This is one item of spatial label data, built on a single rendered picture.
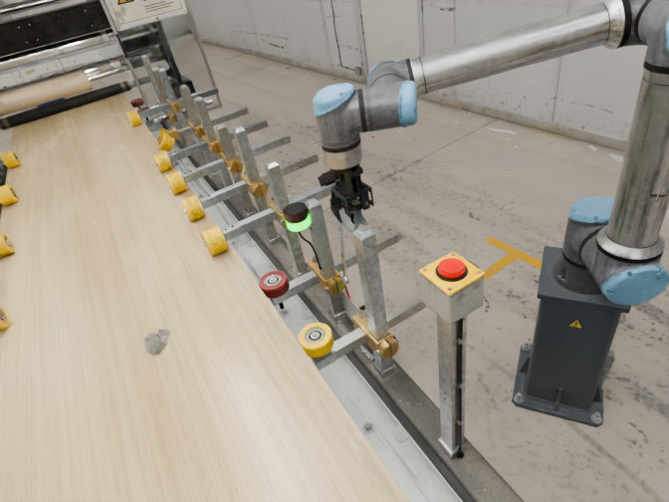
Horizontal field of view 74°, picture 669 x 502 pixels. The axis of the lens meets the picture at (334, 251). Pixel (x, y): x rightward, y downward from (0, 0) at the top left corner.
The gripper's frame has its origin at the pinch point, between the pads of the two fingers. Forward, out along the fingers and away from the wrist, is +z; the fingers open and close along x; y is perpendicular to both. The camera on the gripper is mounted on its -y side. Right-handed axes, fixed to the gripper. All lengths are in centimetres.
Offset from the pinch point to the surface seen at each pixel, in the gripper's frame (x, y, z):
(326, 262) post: -8.5, -2.1, 8.5
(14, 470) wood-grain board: -89, 9, 11
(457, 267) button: -8, 48, -22
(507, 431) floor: 37, 27, 101
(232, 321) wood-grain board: -37.3, -0.8, 10.9
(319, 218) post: -7.6, -2.1, -5.7
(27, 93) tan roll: -79, -259, -7
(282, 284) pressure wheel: -21.4, -4.3, 10.3
